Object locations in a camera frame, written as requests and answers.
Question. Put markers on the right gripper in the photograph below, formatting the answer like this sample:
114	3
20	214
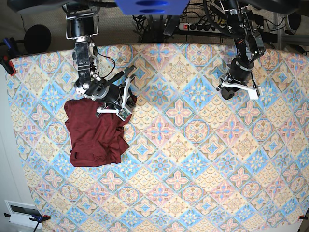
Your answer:
112	94

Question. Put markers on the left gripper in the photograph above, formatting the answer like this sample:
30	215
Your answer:
239	73

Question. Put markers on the dark red t-shirt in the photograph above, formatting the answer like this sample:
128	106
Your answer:
95	141

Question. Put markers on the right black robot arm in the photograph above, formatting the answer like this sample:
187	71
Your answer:
82	24

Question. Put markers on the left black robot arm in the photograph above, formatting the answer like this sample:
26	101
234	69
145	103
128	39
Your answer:
241	26

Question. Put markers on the patterned tablecloth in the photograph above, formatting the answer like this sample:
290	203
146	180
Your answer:
195	163

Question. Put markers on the black round stool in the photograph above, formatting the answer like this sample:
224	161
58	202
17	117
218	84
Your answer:
37	39

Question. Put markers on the black orange table clamp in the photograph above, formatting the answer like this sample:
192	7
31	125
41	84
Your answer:
8	65

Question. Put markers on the blue clamp upper left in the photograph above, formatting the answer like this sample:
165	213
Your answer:
9	43

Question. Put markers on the blue black bar clamp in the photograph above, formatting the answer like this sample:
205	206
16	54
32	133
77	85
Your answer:
36	217

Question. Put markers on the orange corner clamp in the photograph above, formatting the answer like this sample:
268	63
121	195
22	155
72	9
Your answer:
303	217

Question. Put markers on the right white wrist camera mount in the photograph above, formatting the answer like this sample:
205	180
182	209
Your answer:
123	77

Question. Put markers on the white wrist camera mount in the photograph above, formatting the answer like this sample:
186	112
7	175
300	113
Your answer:
123	77
254	92

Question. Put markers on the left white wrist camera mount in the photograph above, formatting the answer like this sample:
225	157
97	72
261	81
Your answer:
254	92

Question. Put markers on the white power strip red switch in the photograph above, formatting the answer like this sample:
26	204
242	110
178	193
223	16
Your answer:
196	27

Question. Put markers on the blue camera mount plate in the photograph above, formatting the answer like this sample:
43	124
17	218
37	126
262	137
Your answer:
152	7

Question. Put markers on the white wall socket box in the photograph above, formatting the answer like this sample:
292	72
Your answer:
20	213

